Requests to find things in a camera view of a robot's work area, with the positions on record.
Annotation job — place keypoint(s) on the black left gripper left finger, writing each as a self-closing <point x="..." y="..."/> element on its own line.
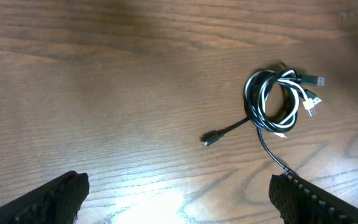
<point x="57" y="201"/>

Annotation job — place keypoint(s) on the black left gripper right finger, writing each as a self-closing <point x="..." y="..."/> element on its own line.
<point x="301" y="202"/>

